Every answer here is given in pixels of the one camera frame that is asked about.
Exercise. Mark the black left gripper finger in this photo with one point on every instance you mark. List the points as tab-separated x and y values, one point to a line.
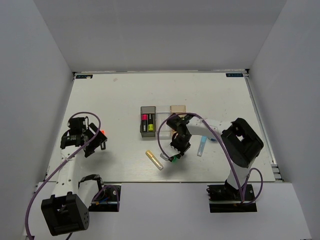
88	151
103	145

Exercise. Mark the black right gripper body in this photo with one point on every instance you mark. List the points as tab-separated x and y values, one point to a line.
183	142

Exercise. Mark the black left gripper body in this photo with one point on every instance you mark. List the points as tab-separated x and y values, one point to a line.
98	139

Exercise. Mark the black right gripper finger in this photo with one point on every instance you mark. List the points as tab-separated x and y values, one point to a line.
172	146
181	153

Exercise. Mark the green cap black highlighter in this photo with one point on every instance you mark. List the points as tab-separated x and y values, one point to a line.
173	159

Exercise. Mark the yellow translucent glue stick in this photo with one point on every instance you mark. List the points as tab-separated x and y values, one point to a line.
154	160

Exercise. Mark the yellow cap black highlighter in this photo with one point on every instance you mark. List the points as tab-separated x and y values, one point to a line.
150	122

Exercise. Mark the pink cap black highlighter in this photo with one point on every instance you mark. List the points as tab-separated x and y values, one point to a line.
144	123

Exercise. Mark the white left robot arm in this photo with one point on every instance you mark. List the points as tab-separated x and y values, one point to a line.
67	209

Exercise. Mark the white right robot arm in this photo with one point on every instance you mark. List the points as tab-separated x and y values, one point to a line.
239	142

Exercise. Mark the clear plastic container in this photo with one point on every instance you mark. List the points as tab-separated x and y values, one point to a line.
162	112

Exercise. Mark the blue translucent glue stick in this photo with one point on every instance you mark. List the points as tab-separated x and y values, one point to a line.
201	146

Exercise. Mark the orange translucent plastic container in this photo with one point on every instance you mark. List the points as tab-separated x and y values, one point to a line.
177	109

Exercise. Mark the dark grey plastic container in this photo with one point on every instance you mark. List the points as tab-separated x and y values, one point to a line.
148	110

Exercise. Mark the left blue corner label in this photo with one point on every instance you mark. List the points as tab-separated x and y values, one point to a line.
84	76

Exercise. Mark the blue corner label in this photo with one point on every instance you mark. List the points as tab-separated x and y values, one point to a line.
84	76
234	75

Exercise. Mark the right blue corner label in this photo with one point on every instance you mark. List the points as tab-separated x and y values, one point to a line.
234	75

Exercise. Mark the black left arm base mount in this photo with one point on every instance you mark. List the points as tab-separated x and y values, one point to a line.
108	201

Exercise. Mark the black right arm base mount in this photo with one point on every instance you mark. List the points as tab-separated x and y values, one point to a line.
222	201

